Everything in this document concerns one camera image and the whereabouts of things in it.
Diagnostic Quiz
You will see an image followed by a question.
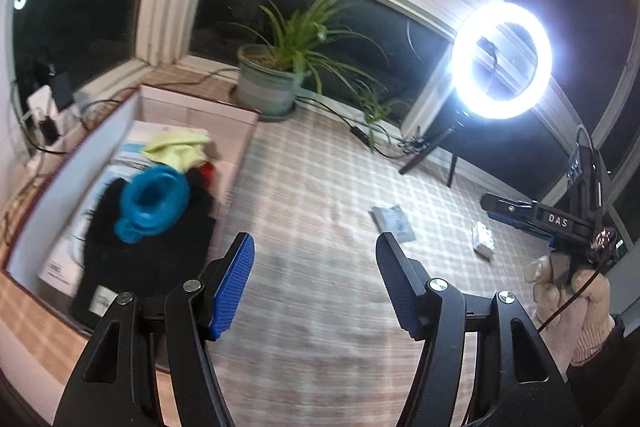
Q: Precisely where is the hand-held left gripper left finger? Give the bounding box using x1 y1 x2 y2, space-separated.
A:
52 232 257 427

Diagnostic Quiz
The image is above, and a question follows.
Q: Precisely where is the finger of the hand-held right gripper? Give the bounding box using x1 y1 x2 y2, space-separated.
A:
480 193 540 232

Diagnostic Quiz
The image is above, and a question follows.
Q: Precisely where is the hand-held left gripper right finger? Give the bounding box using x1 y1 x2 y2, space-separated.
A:
375 232 576 427

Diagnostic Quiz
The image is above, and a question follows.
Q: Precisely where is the black knit glove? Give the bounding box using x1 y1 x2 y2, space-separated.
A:
70 177 218 333

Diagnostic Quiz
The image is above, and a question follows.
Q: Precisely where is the yellow-green cloth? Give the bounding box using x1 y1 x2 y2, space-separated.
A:
141 130 211 172

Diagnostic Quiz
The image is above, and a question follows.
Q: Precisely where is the cardboard box white inside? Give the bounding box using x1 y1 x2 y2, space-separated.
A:
0 84 261 343

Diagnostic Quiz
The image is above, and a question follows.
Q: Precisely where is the person's right forearm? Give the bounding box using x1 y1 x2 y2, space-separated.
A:
565 317 640 427

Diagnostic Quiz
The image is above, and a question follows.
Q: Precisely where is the person's right hand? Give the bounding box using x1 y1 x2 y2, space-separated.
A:
525 252 616 368

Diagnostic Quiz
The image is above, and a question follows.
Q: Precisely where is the small white packet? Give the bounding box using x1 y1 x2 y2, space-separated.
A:
471 221 497 258

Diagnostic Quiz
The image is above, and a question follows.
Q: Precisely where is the small grey printed packet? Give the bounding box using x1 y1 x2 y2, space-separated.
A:
370 205 417 244

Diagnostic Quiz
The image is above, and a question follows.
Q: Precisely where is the black tripod stand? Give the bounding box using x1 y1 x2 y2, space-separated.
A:
398 109 463 188

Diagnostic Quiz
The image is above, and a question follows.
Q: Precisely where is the small green plant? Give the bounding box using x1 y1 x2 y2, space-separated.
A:
350 79 411 152

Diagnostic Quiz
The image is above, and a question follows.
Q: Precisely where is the potted plant grey pot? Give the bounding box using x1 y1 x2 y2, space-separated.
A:
220 0 391 122

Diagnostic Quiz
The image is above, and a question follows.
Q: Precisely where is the white power strip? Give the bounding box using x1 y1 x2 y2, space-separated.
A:
27 84 57 144

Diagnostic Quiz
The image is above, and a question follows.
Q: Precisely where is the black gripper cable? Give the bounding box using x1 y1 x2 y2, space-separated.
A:
537 269 601 334

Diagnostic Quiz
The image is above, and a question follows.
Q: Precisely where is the white ring light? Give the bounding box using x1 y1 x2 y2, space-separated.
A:
450 2 553 118

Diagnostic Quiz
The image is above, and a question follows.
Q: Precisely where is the black power cable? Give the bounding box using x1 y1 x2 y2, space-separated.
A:
294 93 403 158

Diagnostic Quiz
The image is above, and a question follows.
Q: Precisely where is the white window frame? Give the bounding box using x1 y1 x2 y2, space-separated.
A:
0 0 640 208

